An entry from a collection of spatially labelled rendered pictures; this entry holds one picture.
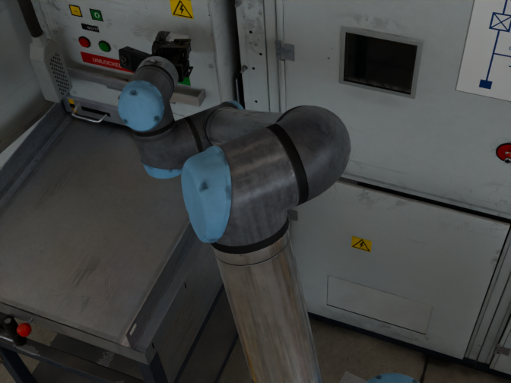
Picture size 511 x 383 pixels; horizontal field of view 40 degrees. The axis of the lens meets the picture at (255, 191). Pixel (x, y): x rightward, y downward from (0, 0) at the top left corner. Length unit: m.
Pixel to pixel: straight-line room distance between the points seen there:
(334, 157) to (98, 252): 0.97
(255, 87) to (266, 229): 0.92
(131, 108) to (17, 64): 0.75
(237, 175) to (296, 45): 0.80
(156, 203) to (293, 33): 0.58
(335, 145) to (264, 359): 0.34
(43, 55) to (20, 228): 0.45
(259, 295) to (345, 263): 1.24
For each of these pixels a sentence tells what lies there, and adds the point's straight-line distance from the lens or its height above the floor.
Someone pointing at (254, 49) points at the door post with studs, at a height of 1.18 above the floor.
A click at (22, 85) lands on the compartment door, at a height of 0.96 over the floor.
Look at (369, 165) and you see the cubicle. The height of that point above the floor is 0.90.
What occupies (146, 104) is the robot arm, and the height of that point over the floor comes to 1.33.
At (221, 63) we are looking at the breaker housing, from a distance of 1.75.
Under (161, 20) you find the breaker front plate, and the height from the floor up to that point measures 1.26.
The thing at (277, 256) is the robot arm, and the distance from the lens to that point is 0.96.
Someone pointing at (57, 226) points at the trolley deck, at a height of 0.85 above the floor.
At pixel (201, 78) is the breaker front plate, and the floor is 1.10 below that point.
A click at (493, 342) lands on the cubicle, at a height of 0.20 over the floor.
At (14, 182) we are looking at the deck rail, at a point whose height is 0.85.
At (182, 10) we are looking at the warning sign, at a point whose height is 1.30.
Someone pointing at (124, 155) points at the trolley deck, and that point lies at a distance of 1.99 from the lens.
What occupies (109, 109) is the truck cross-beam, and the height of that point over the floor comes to 0.92.
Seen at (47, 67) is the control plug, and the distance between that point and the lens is 1.88.
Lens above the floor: 2.24
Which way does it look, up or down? 49 degrees down
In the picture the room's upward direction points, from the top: 5 degrees counter-clockwise
